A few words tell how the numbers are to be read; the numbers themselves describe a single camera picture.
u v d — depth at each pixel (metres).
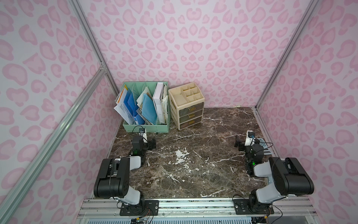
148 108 0.95
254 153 0.68
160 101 0.90
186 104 0.88
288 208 0.73
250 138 0.77
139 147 0.72
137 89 1.04
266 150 0.92
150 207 0.74
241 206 0.73
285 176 0.45
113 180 0.45
